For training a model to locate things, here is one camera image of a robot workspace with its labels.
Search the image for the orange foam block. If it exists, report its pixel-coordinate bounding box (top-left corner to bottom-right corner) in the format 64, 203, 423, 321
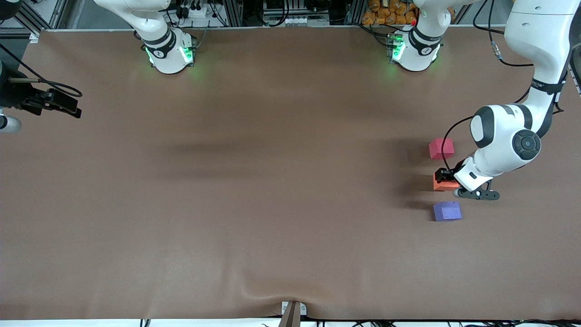
433, 175, 460, 192

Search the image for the red foam block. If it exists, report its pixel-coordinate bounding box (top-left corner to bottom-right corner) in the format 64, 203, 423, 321
429, 138, 454, 160

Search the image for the purple foam block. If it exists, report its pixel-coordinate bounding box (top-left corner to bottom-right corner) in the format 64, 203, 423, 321
433, 201, 462, 222

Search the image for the white power strip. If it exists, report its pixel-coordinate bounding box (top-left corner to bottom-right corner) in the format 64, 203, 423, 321
178, 0, 214, 19

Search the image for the pile of orange objects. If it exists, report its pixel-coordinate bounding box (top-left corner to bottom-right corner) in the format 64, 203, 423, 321
362, 0, 418, 26

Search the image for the brown table mat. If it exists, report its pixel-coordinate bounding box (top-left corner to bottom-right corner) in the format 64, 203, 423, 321
0, 27, 581, 321

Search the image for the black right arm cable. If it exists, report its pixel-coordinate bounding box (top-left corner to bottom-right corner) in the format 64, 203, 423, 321
0, 43, 83, 98

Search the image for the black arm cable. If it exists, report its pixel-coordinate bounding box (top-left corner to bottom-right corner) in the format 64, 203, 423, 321
0, 43, 83, 98
441, 0, 535, 172

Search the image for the aluminium frame rail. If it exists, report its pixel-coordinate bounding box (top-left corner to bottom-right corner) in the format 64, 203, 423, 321
0, 0, 69, 37

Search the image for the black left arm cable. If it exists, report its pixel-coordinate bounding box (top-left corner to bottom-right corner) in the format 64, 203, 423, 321
441, 0, 535, 172

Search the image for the aluminium frame post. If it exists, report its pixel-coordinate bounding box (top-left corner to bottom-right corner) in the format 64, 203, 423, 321
226, 0, 244, 28
346, 0, 364, 25

